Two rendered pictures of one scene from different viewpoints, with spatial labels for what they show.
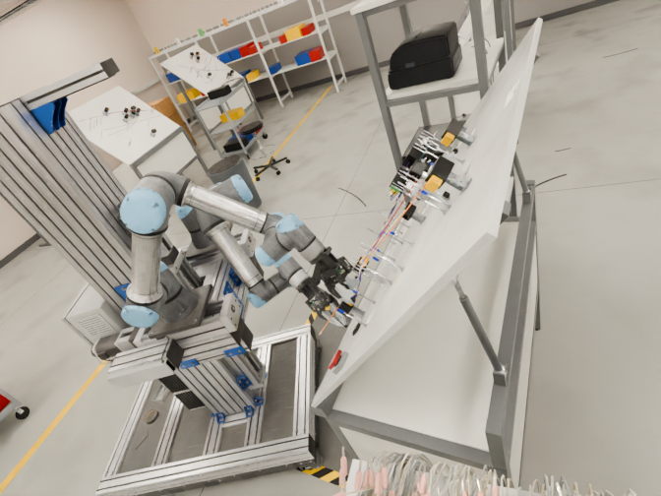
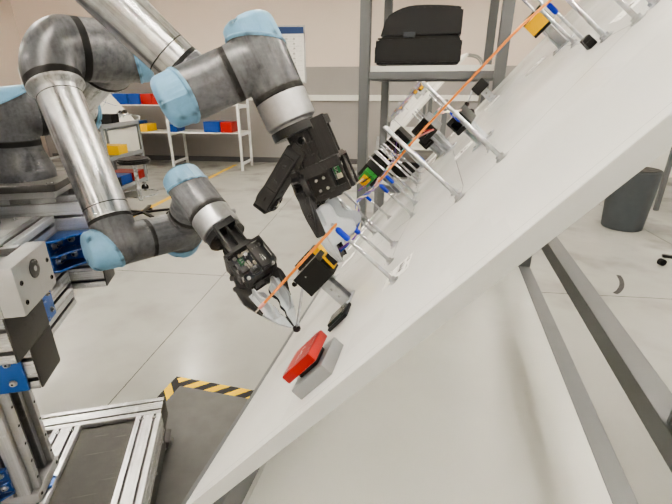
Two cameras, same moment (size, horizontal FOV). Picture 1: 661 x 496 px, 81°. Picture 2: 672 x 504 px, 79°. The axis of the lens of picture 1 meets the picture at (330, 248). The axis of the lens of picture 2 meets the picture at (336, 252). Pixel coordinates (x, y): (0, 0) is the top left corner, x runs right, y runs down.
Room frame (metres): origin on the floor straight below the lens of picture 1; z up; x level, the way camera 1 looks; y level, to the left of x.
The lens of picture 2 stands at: (0.43, 0.26, 1.39)
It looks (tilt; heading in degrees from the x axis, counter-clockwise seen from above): 22 degrees down; 335
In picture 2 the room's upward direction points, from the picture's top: straight up
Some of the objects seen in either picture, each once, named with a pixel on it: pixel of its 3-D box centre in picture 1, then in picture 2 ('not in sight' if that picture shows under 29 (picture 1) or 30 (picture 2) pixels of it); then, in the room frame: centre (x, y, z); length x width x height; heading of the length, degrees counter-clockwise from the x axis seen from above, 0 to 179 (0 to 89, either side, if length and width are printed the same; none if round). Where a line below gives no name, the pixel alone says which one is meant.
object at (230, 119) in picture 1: (234, 119); (112, 155); (6.78, 0.60, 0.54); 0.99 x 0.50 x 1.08; 151
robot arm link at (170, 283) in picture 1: (155, 280); not in sight; (1.30, 0.66, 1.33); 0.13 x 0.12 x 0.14; 168
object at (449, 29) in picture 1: (422, 55); (419, 38); (1.85, -0.75, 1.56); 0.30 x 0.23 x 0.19; 52
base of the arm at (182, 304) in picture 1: (173, 300); not in sight; (1.31, 0.65, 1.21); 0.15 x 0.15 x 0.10
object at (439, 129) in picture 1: (441, 143); (410, 162); (1.88, -0.77, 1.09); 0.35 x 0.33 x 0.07; 141
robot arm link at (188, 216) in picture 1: (192, 212); (9, 112); (1.80, 0.55, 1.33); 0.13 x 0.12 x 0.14; 112
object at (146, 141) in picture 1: (143, 151); not in sight; (5.99, 1.93, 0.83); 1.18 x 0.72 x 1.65; 148
